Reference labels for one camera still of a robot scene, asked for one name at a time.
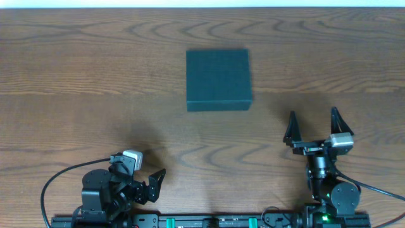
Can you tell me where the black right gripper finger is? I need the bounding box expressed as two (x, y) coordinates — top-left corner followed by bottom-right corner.
(331, 107), (354, 136)
(283, 111), (302, 147)

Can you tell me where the dark green box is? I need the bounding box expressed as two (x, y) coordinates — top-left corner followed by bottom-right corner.
(186, 49), (252, 111)

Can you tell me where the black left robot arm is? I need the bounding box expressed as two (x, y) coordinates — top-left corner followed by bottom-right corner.
(70, 150), (166, 228)

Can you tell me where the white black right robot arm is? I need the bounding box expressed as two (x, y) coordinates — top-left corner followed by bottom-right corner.
(283, 107), (370, 227)

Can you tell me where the black aluminium mounting rail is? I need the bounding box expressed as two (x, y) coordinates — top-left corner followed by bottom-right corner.
(51, 213), (371, 228)

